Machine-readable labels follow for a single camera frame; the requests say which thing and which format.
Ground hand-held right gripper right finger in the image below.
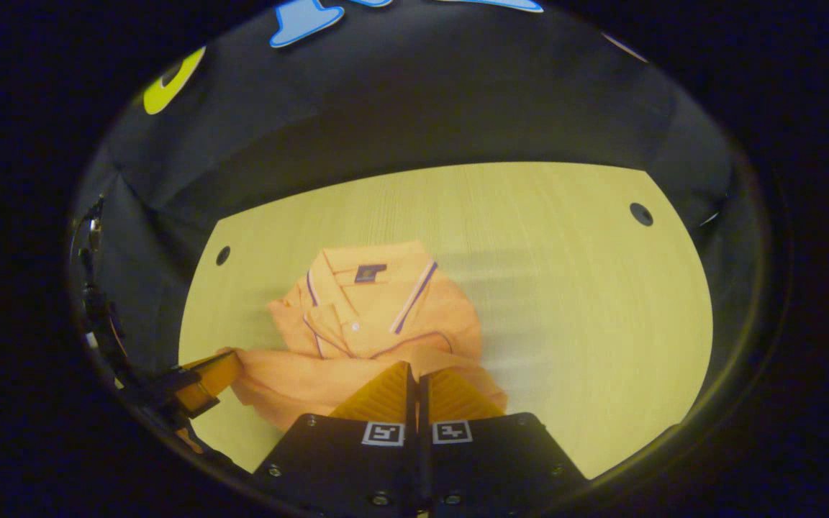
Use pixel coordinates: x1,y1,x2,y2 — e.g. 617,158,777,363
419,368,590,518

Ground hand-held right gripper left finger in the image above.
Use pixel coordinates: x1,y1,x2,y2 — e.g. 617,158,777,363
250,360,420,518

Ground orange polo T-shirt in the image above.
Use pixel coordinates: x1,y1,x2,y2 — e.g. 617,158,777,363
224,241,509,432

